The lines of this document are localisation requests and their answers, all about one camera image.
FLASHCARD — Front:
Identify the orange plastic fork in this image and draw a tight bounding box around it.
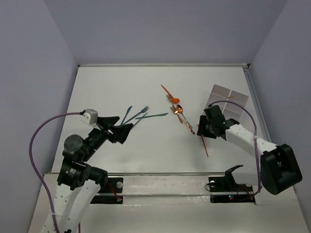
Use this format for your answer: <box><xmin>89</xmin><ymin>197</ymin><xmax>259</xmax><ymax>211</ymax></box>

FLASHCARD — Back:
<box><xmin>201</xmin><ymin>136</ymin><xmax>209</xmax><ymax>158</ymax></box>

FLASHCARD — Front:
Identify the blue plastic fork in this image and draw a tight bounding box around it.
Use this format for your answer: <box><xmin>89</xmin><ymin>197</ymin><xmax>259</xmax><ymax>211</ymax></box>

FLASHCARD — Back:
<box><xmin>125</xmin><ymin>106</ymin><xmax>149</xmax><ymax>124</ymax></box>

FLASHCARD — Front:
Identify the teal plastic fork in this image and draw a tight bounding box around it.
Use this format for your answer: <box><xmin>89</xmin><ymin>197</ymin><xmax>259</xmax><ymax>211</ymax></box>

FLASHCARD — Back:
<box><xmin>133</xmin><ymin>112</ymin><xmax>148</xmax><ymax>127</ymax></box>

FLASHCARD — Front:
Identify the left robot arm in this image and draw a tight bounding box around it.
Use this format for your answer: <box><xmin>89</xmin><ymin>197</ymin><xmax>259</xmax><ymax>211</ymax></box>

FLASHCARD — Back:
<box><xmin>41</xmin><ymin>112</ymin><xmax>134</xmax><ymax>233</ymax></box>

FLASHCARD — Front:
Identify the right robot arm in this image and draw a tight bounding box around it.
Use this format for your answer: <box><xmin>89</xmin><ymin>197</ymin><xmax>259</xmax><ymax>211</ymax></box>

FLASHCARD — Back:
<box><xmin>197</xmin><ymin>104</ymin><xmax>303</xmax><ymax>195</ymax></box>

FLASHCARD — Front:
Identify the white divided container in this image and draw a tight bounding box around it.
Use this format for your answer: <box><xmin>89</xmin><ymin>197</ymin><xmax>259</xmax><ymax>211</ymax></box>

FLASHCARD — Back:
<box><xmin>206</xmin><ymin>84</ymin><xmax>250</xmax><ymax>122</ymax></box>

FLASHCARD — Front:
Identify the blue plastic knife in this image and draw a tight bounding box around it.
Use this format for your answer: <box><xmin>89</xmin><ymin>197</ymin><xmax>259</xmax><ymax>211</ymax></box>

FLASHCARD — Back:
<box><xmin>121</xmin><ymin>106</ymin><xmax>133</xmax><ymax>125</ymax></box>

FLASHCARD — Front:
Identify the copper metal spoon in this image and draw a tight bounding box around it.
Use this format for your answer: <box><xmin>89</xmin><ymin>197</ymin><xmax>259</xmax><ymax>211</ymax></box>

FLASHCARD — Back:
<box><xmin>176</xmin><ymin>104</ymin><xmax>192</xmax><ymax>129</ymax></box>

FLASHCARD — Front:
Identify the orange plastic spoon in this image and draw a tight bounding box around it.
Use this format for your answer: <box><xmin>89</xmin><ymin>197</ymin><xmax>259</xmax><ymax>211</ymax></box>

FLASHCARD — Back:
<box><xmin>171</xmin><ymin>98</ymin><xmax>180</xmax><ymax>104</ymax></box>

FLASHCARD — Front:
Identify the orange plastic knife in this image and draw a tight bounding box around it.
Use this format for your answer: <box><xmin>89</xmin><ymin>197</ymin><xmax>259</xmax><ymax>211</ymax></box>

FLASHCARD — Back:
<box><xmin>161</xmin><ymin>84</ymin><xmax>173</xmax><ymax>98</ymax></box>

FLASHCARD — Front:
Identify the teal plastic knife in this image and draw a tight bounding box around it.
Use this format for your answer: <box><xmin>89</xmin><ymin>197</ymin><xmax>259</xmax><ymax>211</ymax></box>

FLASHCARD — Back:
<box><xmin>136</xmin><ymin>113</ymin><xmax>168</xmax><ymax>119</ymax></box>

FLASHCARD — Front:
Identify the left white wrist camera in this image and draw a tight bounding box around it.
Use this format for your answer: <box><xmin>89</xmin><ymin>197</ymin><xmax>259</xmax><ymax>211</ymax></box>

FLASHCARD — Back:
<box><xmin>82</xmin><ymin>109</ymin><xmax>98</xmax><ymax>126</ymax></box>

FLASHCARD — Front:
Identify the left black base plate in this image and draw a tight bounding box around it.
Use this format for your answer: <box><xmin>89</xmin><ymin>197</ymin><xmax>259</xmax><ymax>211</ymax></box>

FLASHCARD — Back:
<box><xmin>91</xmin><ymin>177</ymin><xmax>123</xmax><ymax>204</ymax></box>

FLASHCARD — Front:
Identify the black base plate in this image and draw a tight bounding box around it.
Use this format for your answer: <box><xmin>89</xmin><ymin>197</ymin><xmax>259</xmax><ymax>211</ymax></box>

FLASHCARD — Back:
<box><xmin>205</xmin><ymin>176</ymin><xmax>256</xmax><ymax>203</ymax></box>
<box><xmin>91</xmin><ymin>177</ymin><xmax>123</xmax><ymax>204</ymax></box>

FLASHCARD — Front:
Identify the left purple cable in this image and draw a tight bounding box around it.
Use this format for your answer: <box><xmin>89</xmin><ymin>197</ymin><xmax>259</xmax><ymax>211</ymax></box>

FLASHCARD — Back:
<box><xmin>29</xmin><ymin>111</ymin><xmax>85</xmax><ymax>233</ymax></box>

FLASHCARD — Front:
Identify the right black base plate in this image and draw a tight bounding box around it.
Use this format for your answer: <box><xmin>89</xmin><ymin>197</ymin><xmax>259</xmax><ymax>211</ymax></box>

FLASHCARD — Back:
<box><xmin>205</xmin><ymin>176</ymin><xmax>256</xmax><ymax>203</ymax></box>

